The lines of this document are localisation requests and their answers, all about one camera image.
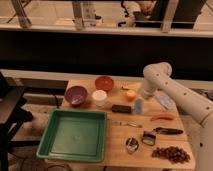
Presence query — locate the red handled tool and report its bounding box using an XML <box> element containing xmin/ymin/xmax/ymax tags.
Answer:
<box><xmin>150</xmin><ymin>114</ymin><xmax>175</xmax><ymax>121</ymax></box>

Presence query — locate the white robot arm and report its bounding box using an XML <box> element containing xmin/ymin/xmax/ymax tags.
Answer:
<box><xmin>142</xmin><ymin>62</ymin><xmax>213</xmax><ymax>171</ymax></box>

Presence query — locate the round metal cup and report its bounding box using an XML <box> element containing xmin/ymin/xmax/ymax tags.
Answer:
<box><xmin>126</xmin><ymin>137</ymin><xmax>139</xmax><ymax>154</ymax></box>

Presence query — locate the orange bowl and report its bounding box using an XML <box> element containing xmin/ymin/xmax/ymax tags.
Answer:
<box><xmin>95</xmin><ymin>76</ymin><xmax>114</xmax><ymax>92</ymax></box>

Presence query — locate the green plastic tray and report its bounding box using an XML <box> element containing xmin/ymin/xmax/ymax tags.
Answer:
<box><xmin>37</xmin><ymin>109</ymin><xmax>107</xmax><ymax>163</ymax></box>

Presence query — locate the clear plastic bag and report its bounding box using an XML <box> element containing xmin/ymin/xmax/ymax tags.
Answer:
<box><xmin>155</xmin><ymin>95</ymin><xmax>173</xmax><ymax>110</ymax></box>

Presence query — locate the bunch of dark grapes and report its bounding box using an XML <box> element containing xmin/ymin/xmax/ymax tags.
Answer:
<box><xmin>152</xmin><ymin>146</ymin><xmax>190</xmax><ymax>163</ymax></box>

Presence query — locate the blue plastic cup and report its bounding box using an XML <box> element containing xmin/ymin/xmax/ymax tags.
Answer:
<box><xmin>134</xmin><ymin>98</ymin><xmax>143</xmax><ymax>114</ymax></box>

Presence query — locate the metal measuring cup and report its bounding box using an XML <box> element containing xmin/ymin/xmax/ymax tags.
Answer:
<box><xmin>142</xmin><ymin>131</ymin><xmax>156</xmax><ymax>146</ymax></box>

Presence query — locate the silver fork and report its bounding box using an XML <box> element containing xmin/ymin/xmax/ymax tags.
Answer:
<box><xmin>112</xmin><ymin>121</ymin><xmax>143</xmax><ymax>128</ymax></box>

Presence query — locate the purple bowl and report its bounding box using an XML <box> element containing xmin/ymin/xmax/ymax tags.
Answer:
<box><xmin>64</xmin><ymin>86</ymin><xmax>88</xmax><ymax>106</ymax></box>

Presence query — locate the black rectangular block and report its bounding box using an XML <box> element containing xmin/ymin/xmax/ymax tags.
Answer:
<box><xmin>111</xmin><ymin>105</ymin><xmax>132</xmax><ymax>113</ymax></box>

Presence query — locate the white plastic cup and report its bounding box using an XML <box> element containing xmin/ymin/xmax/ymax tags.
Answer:
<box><xmin>92</xmin><ymin>90</ymin><xmax>107</xmax><ymax>107</ymax></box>

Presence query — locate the black chair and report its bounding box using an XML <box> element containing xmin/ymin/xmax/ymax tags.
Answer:
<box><xmin>0</xmin><ymin>72</ymin><xmax>35</xmax><ymax>171</ymax></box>

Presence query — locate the black handled knife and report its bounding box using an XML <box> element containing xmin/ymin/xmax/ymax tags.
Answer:
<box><xmin>153</xmin><ymin>127</ymin><xmax>183</xmax><ymax>135</ymax></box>

